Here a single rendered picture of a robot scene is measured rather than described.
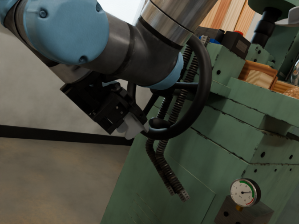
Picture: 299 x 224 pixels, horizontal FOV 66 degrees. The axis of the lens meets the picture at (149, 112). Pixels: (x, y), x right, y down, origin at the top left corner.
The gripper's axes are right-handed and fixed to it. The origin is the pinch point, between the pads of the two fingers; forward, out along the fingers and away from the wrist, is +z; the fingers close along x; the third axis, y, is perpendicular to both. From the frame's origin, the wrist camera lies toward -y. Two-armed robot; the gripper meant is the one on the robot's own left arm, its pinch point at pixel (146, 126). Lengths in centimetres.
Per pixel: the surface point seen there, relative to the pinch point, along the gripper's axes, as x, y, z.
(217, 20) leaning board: -121, -150, 89
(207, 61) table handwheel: 5.3, -18.6, -4.1
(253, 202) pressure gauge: 21.4, -2.5, 19.0
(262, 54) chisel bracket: -2, -46, 20
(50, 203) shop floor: -65, 52, 45
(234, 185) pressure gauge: 16.1, -3.5, 18.6
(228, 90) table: 2.2, -23.7, 12.2
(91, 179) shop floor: -84, 35, 73
